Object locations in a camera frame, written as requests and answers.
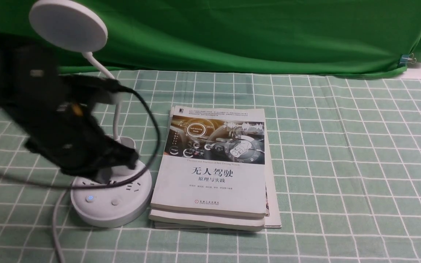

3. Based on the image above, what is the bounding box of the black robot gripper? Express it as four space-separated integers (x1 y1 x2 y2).
2 76 139 185

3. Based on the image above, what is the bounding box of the green checkered tablecloth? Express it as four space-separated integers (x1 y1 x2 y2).
0 70 421 263

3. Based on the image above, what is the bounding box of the top self-driving textbook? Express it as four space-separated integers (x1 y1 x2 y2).
150 106 267 218

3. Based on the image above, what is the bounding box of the white desk lamp with socket base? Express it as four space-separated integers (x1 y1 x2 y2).
29 0 152 228

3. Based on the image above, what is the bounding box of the white lamp power cable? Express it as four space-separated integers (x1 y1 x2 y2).
52 188 69 263

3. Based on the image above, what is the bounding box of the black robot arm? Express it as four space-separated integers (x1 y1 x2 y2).
0 32 139 184

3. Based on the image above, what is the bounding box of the blue binder clip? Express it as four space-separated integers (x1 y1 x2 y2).
398 53 417 67

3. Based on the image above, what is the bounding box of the middle white book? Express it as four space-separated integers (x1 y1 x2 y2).
149 209 266 232

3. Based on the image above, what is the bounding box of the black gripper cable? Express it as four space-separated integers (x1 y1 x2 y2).
0 82 162 190

